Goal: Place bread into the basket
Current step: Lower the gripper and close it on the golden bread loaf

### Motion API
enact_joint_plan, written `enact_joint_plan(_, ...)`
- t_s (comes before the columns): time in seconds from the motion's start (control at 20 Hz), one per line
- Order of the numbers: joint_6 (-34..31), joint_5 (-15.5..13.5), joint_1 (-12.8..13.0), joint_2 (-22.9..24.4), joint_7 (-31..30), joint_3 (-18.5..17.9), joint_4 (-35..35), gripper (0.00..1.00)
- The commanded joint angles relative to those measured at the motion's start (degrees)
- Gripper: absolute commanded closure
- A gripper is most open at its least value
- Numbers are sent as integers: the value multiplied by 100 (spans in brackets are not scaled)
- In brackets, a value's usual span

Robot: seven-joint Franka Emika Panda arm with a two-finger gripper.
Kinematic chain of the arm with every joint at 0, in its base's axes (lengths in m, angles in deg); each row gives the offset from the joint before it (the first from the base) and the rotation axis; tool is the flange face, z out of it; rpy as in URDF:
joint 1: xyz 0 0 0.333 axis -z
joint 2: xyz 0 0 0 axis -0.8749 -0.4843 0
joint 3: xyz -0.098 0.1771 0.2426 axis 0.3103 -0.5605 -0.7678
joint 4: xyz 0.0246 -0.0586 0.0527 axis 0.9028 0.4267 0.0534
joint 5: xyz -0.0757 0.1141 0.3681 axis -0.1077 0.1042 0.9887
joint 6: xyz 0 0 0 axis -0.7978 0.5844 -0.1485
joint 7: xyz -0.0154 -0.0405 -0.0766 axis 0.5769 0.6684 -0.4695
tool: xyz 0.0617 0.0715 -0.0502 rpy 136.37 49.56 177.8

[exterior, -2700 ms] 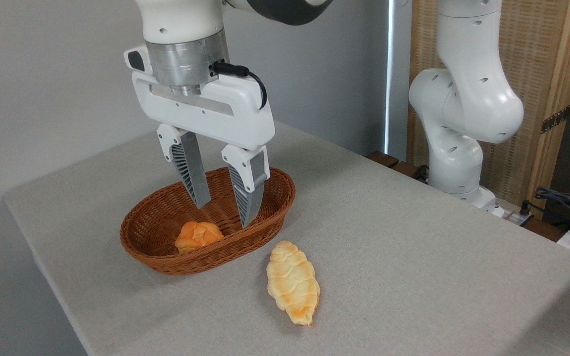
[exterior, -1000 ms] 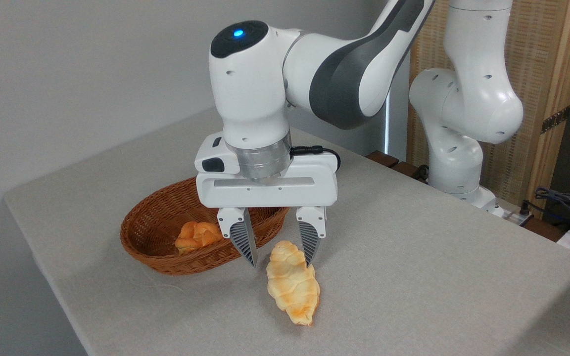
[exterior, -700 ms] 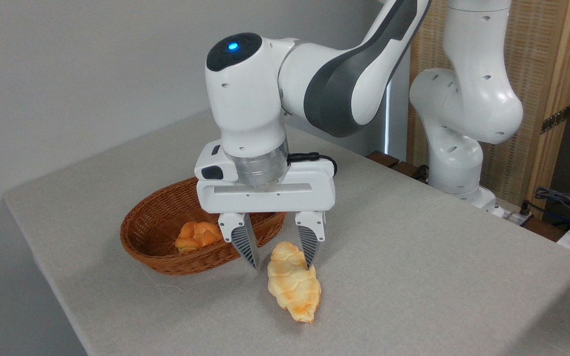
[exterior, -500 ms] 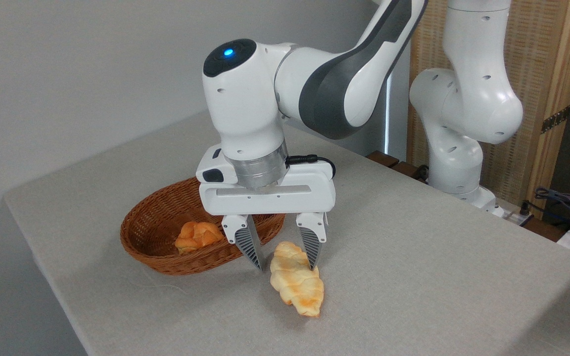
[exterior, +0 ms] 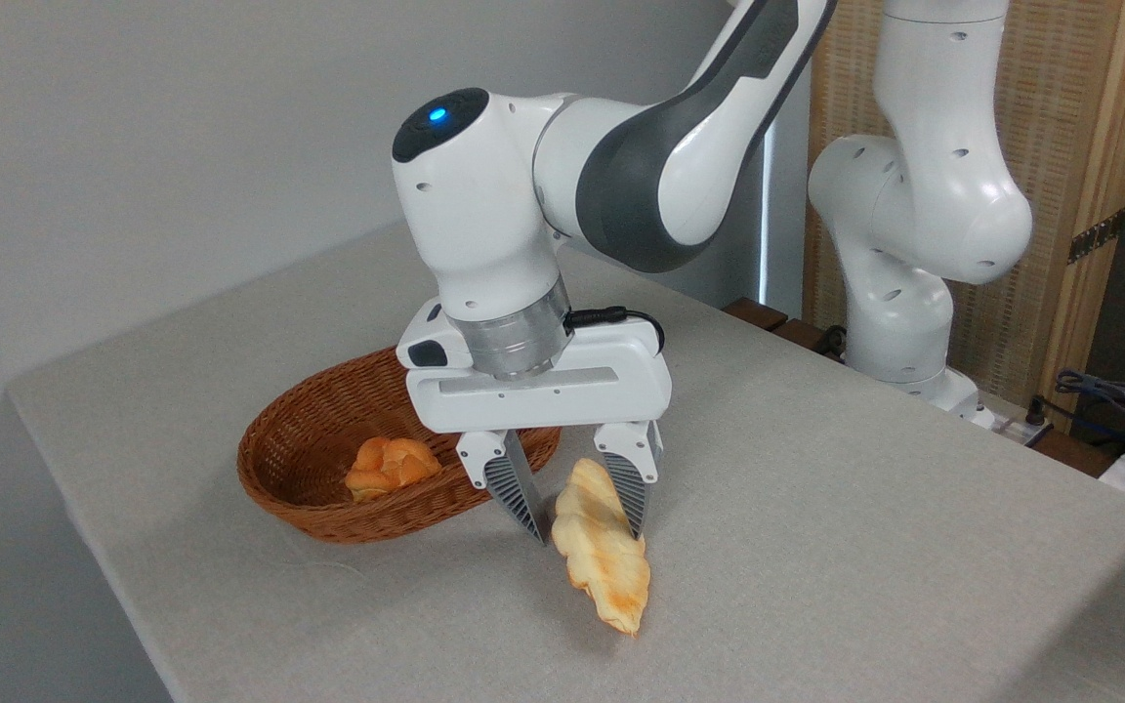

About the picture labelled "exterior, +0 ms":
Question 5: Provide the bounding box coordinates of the metal screen hinge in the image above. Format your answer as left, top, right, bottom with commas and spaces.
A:
1067, 208, 1125, 266

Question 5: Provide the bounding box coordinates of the bundle of dark cables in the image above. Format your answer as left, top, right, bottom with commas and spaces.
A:
1055, 368, 1125, 462

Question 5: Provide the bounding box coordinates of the small round orange bread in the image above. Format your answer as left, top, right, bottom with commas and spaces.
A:
345, 435, 443, 504

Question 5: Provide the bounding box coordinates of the dark wooden base board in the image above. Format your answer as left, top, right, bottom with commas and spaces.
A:
723, 297, 849, 364

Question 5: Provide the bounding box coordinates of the brown oval wicker basket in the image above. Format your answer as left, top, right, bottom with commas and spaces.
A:
237, 346, 563, 545

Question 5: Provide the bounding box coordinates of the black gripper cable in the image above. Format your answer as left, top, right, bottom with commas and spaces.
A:
562, 306, 667, 355

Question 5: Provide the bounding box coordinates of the long pale croissant bread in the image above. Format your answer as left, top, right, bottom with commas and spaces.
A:
550, 457, 652, 639

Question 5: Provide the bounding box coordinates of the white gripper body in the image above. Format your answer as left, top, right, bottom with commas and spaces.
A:
396, 300, 674, 435

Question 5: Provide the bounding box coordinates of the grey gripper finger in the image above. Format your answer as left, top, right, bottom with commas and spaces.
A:
456, 429, 550, 547
593, 419, 665, 541

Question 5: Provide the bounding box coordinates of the white power strip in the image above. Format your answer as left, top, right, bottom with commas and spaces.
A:
971, 393, 1054, 447

